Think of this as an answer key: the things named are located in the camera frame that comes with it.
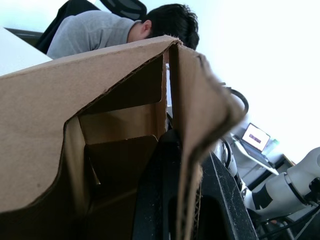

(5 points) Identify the black looped cable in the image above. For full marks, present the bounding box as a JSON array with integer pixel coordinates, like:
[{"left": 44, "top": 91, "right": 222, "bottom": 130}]
[{"left": 224, "top": 86, "right": 250, "bottom": 118}]

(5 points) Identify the dark desk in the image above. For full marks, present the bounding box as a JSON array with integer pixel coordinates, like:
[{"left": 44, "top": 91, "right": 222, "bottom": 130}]
[{"left": 4, "top": 27, "right": 44, "bottom": 48}]

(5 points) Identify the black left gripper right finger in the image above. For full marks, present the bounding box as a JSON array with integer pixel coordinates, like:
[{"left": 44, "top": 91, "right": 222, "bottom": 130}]
[{"left": 199, "top": 150, "right": 259, "bottom": 240}]

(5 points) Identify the small brown cardboard box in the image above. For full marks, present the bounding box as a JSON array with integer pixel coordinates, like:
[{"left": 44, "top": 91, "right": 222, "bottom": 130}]
[{"left": 0, "top": 34, "right": 247, "bottom": 240}]

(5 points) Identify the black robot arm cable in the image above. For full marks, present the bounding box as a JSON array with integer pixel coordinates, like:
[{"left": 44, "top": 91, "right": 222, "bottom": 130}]
[{"left": 254, "top": 199, "right": 320, "bottom": 238}]

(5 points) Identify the person in grey shirt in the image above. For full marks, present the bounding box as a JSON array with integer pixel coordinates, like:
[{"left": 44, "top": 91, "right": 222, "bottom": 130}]
[{"left": 46, "top": 3, "right": 200, "bottom": 60}]

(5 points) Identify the open laptop computer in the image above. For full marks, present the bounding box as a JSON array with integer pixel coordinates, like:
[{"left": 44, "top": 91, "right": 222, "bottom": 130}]
[{"left": 240, "top": 122, "right": 276, "bottom": 169}]

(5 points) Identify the black office chair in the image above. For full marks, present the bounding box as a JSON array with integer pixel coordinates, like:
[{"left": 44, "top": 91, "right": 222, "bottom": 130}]
[{"left": 34, "top": 0, "right": 148, "bottom": 55}]

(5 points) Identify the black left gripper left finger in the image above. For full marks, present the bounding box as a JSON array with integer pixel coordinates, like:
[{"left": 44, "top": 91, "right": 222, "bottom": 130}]
[{"left": 131, "top": 129, "right": 181, "bottom": 240}]

